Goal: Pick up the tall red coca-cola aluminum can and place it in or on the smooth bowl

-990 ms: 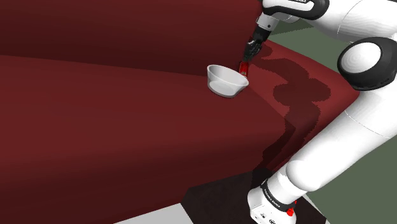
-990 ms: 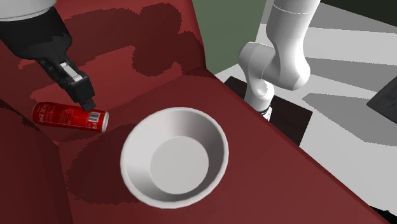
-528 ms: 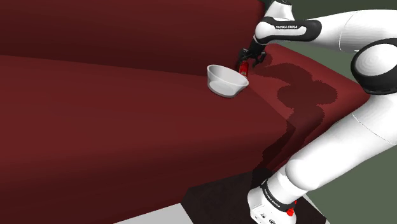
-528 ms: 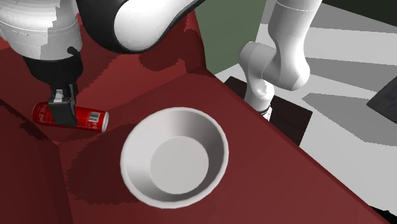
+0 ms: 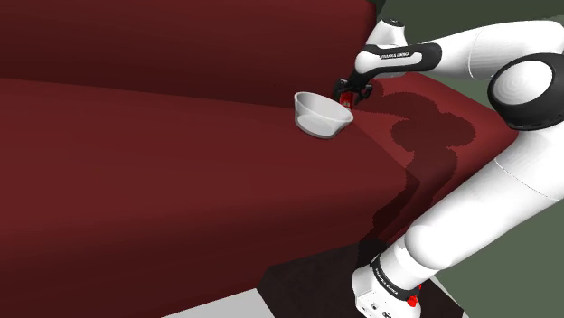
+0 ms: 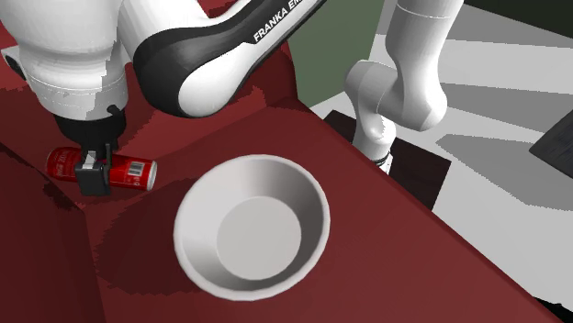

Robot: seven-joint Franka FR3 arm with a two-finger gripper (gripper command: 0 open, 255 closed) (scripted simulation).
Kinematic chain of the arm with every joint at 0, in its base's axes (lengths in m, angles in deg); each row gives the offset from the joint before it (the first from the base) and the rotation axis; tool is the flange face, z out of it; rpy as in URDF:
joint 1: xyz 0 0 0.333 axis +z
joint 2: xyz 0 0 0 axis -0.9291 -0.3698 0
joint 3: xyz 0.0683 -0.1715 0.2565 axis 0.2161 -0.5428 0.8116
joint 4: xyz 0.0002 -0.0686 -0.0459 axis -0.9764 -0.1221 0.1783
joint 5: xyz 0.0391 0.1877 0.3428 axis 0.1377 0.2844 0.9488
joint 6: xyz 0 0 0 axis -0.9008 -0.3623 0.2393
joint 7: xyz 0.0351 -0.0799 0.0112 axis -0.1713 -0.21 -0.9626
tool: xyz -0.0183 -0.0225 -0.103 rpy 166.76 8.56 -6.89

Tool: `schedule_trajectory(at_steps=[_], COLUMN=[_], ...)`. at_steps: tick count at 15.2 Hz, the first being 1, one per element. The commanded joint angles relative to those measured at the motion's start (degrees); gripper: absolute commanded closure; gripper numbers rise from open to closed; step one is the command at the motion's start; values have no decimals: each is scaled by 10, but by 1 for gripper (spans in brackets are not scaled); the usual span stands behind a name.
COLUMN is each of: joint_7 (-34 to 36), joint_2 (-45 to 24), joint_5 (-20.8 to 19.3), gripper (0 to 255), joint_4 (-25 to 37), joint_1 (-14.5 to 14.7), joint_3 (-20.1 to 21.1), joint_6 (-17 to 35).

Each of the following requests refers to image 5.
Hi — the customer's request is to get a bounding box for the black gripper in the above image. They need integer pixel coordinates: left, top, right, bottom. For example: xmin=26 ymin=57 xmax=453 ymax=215
xmin=332 ymin=70 xmax=375 ymax=106

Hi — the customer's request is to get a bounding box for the white bowl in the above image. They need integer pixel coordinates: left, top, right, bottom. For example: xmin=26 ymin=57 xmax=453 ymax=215
xmin=293 ymin=90 xmax=355 ymax=140

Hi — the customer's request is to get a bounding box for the dark robot stand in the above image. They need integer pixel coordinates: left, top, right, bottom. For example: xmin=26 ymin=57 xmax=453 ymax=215
xmin=257 ymin=238 xmax=470 ymax=318

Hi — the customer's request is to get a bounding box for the dark red sofa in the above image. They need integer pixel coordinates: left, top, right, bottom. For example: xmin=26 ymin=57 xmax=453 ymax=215
xmin=0 ymin=0 xmax=522 ymax=318

